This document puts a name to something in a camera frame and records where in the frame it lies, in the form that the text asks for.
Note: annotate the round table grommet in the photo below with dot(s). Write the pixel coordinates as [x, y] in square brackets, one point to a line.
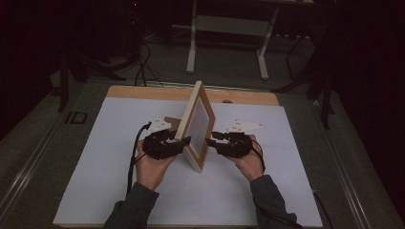
[227, 101]

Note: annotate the person's left hand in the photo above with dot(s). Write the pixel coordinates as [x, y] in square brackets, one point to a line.
[153, 171]

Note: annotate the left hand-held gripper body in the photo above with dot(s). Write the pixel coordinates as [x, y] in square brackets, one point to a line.
[157, 146]

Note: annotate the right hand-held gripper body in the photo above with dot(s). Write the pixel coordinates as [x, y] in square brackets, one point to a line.
[237, 144]

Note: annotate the metal floor rail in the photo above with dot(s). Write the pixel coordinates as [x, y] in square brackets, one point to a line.
[28, 167]
[345, 173]

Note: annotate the wooden photo frame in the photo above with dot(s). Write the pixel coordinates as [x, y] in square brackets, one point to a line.
[199, 127]

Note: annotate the white metal table frame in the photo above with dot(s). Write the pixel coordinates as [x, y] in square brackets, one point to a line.
[229, 25]

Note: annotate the black metal stand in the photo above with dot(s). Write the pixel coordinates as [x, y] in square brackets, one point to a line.
[326, 92]
[63, 79]

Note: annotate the black floor socket plate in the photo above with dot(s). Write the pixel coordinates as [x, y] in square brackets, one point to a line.
[76, 117]

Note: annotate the person's right hand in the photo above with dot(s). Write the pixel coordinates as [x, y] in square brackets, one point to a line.
[250, 165]

